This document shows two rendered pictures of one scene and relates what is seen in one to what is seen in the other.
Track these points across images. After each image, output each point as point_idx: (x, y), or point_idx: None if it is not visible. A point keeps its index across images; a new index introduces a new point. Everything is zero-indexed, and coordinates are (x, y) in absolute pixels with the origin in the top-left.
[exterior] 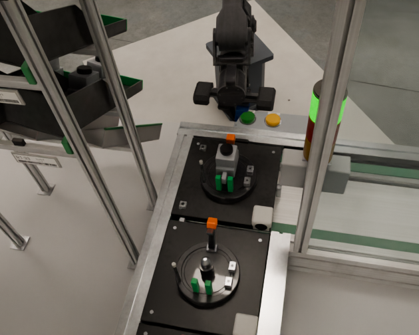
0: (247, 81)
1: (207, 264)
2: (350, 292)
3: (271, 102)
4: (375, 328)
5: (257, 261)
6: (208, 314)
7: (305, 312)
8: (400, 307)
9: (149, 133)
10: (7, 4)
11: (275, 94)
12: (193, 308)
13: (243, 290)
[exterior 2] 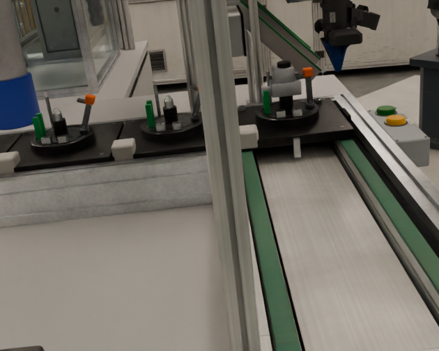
0: (350, 19)
1: (164, 100)
2: (206, 242)
3: (335, 33)
4: (164, 262)
5: (194, 143)
6: (134, 137)
7: (173, 220)
8: (197, 276)
9: (295, 60)
10: None
11: (350, 33)
12: (139, 132)
13: (162, 144)
